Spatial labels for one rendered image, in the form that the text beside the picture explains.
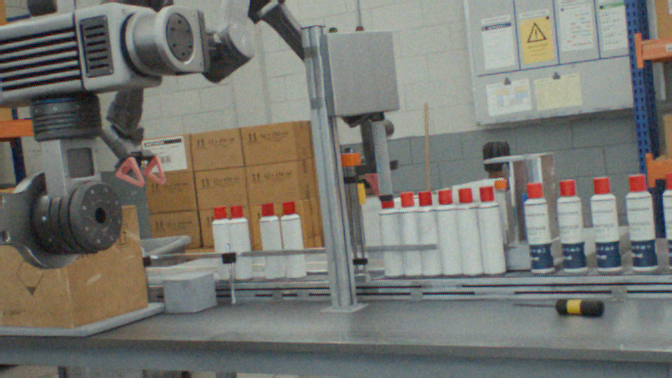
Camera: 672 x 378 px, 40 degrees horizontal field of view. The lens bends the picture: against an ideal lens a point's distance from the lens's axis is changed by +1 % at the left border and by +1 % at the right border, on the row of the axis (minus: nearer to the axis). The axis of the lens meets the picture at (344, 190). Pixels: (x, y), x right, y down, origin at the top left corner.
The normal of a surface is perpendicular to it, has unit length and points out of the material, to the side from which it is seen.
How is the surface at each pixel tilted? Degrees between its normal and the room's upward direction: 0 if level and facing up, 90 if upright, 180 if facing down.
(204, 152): 90
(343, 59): 90
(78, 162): 90
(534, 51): 91
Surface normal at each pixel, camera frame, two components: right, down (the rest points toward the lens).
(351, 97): 0.41, 0.00
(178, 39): 0.91, -0.08
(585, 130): -0.41, 0.09
